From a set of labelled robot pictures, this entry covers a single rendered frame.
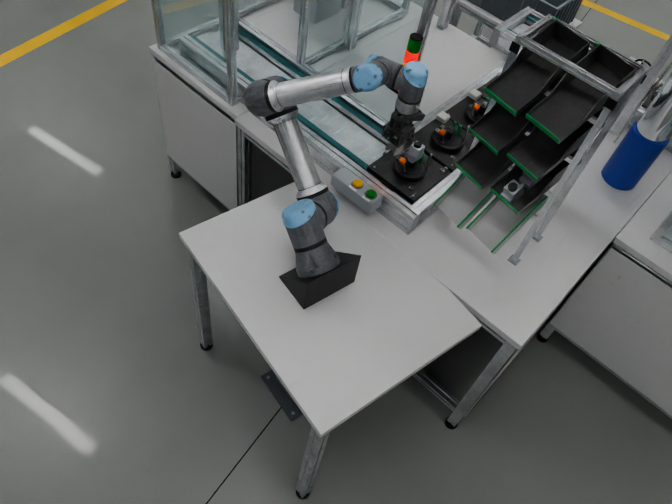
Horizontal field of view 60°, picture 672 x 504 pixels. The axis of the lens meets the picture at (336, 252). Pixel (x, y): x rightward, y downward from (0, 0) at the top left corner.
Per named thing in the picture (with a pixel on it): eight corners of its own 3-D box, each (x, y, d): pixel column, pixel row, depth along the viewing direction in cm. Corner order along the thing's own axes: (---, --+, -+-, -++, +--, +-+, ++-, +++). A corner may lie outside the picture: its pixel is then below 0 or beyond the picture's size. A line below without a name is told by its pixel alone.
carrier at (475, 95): (485, 146, 249) (495, 124, 239) (441, 117, 257) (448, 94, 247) (515, 122, 261) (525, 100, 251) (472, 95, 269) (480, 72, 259)
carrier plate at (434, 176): (412, 204, 224) (414, 201, 222) (366, 169, 232) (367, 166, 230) (449, 175, 236) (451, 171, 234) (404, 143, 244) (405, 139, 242)
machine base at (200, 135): (239, 237, 323) (237, 116, 255) (168, 174, 345) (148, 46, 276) (397, 129, 393) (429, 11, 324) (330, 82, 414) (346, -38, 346)
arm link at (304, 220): (286, 251, 195) (272, 214, 191) (303, 237, 206) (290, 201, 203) (317, 245, 189) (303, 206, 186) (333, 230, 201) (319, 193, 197)
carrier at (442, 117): (451, 173, 237) (460, 151, 227) (406, 141, 245) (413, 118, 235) (484, 147, 249) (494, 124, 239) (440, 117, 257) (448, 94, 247)
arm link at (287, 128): (301, 237, 205) (241, 85, 191) (318, 223, 218) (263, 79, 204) (331, 230, 199) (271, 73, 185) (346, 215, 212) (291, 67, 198)
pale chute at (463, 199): (461, 229, 215) (457, 227, 211) (437, 206, 220) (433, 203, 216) (516, 172, 207) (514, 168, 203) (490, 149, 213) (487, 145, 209)
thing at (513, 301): (518, 350, 205) (521, 346, 203) (234, 124, 256) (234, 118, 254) (675, 165, 276) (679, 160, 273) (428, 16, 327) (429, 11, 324)
